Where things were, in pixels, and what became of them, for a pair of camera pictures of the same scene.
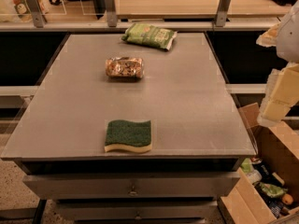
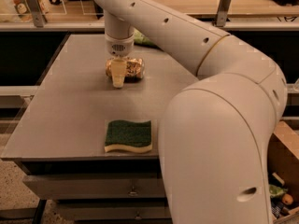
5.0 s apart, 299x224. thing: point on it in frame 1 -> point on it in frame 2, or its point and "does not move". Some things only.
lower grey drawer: x=137 y=210 does not move
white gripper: x=289 y=38 -> x=119 y=48
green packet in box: x=272 y=190 does not move
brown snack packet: x=124 y=67 does not move
